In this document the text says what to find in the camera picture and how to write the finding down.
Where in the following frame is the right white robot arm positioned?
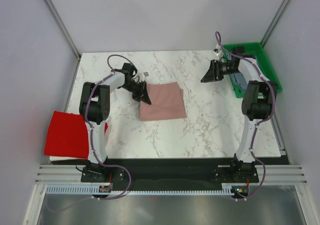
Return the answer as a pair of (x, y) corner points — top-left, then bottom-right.
(201, 45), (278, 183)

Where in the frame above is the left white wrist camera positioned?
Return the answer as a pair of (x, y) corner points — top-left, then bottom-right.
(142, 72), (149, 78)

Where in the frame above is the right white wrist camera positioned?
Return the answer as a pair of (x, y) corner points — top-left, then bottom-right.
(213, 44), (224, 60)

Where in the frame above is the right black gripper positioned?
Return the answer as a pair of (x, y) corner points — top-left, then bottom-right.
(200, 60), (239, 84)

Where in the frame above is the light blue cable duct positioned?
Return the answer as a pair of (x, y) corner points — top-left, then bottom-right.
(45, 183), (235, 196)

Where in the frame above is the aluminium front rail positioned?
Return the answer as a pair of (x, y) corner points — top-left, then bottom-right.
(35, 165), (307, 186)

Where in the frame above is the green plastic bin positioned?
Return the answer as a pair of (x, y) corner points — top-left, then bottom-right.
(224, 42), (283, 93)

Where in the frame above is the left aluminium corner post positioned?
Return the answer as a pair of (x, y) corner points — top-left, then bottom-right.
(43, 0), (81, 62)

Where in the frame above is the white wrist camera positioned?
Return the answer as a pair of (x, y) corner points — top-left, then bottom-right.
(142, 72), (149, 78)
(213, 44), (224, 60)

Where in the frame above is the grey blue folded shirt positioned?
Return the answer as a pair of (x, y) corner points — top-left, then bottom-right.
(229, 56), (260, 98)

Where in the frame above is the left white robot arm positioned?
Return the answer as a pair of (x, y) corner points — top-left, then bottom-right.
(79, 63), (152, 183)

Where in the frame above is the aluminium corner post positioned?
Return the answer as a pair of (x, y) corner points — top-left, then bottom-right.
(43, 0), (81, 62)
(260, 0), (292, 48)

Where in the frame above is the pink t shirt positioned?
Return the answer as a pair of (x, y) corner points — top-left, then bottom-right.
(139, 82), (187, 122)

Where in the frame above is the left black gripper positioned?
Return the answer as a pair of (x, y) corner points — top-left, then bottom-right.
(121, 80), (152, 106)

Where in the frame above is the right aluminium corner post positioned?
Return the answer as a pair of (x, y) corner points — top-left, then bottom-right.
(260, 0), (292, 48)

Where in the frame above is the red folded t shirt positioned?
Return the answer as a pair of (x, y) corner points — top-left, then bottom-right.
(44, 111), (108, 163)

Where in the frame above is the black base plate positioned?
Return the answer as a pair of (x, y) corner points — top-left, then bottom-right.
(93, 158), (256, 190)

